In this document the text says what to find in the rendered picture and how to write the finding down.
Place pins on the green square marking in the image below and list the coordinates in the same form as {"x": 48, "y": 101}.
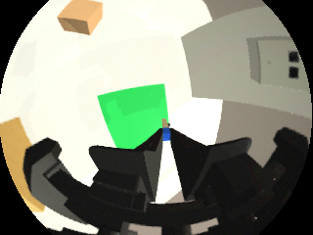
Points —
{"x": 133, "y": 115}

